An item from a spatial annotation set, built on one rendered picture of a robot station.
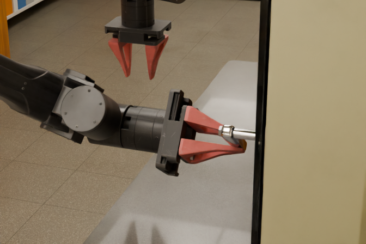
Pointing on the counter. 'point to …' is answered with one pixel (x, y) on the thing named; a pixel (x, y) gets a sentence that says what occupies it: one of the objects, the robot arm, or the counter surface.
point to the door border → (264, 112)
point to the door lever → (236, 135)
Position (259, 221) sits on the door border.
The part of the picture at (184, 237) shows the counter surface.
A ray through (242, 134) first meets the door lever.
